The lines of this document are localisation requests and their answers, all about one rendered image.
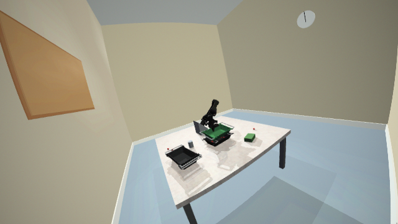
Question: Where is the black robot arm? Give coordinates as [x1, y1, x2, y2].
[200, 100, 219, 126]

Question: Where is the green rectangular block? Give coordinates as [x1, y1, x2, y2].
[244, 133, 256, 142]

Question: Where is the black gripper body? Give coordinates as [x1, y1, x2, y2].
[205, 119, 219, 128]

